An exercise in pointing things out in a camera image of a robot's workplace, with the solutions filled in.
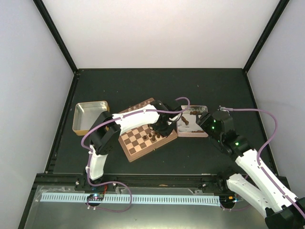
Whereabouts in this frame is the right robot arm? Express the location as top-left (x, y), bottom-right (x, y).
top-left (196, 107), bottom-right (305, 229)

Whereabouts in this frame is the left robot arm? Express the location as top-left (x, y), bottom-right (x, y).
top-left (81, 100), bottom-right (184, 190)

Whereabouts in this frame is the white chess pieces row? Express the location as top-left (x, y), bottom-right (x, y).
top-left (128, 104), bottom-right (142, 112)

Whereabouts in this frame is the wooden chess board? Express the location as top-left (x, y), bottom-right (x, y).
top-left (118, 97), bottom-right (178, 163)

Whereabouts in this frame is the small circuit board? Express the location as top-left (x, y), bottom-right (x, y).
top-left (87, 194), bottom-right (104, 201)

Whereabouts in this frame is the dark king in tin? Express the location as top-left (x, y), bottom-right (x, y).
top-left (181, 116), bottom-right (189, 125)

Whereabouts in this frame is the pink-rimmed metal tin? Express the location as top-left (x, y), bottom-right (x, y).
top-left (176, 105), bottom-right (208, 137)

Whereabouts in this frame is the yellow-rimmed metal tin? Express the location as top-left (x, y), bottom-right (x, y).
top-left (72, 101), bottom-right (110, 136)

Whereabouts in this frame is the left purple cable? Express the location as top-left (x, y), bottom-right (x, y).
top-left (81, 97), bottom-right (191, 187)

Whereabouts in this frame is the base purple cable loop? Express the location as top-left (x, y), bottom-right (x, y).
top-left (86, 181), bottom-right (133, 212)

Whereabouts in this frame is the light blue cable duct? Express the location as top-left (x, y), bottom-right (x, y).
top-left (40, 193), bottom-right (220, 207)

